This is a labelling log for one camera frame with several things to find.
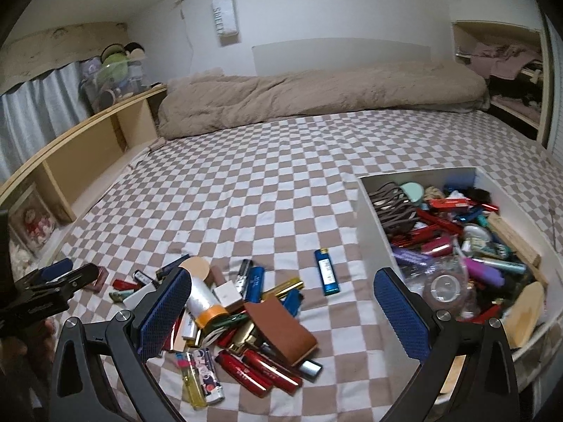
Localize beige curtain valance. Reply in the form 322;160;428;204
0;22;130;95

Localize pile of lighters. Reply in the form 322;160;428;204
109;254;324;406

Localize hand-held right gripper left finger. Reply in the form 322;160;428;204
49;267;194;422

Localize cluster of red lighter packs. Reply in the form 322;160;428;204
387;198;500;251

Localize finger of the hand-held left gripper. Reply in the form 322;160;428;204
20;258;74;285
26;263;100;296

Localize white rectangular box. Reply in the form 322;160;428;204
122;283;157;311

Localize white window blind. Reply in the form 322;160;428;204
543;13;563;168

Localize clear bin with toys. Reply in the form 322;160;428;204
79;41;148;115

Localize wooden bedside shelf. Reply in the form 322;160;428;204
0;83;169;269

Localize white storage box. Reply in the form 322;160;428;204
357;166;563;405

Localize thin wall cord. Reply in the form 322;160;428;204
176;0;196;82

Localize plastic film roll orange tape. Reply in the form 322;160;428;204
185;273;229;330

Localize beige duvet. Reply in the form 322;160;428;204
157;58;491;139

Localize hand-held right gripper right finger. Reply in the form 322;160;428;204
373;267;522;422

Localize lavender long packet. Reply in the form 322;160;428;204
392;247;441;269

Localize blue lighter with white label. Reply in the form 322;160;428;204
314;248;341;296

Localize mint round compact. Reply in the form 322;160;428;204
399;183;425;205

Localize framed picture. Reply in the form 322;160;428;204
6;185;58;256

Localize brown leather pouch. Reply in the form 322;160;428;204
243;295;318;367

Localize checkered bedsheet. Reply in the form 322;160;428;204
42;108;563;422

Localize round silver tin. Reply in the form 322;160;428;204
463;224;492;247

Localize wall niche shelf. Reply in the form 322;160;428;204
451;20;552;143

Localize grey curtain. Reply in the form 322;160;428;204
0;59;95;181

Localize purple tube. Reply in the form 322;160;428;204
462;257;504;286

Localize pile of pink clothes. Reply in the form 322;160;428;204
457;41;544;80

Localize large oval wooden board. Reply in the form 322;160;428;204
504;280;546;348

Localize round beige wooden lid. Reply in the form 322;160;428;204
181;257;211;282

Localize green clip with cord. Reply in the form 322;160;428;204
215;313;249;330

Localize brown bandage roll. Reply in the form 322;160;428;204
422;270;462;313

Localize wooden block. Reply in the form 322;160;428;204
486;213;542;269

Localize hanging white paper bag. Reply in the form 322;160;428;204
211;0;242;47

